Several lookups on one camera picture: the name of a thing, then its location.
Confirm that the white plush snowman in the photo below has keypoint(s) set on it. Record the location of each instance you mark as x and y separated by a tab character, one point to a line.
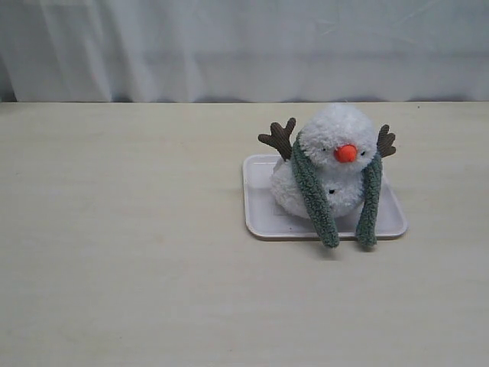
340	141

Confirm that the green fuzzy scarf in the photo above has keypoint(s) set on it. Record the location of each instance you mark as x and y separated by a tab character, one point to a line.
318	206

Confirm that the white plastic tray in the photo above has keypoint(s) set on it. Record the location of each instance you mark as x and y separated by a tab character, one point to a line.
267	220

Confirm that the white backdrop curtain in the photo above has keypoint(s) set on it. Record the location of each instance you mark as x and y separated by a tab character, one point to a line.
244	51

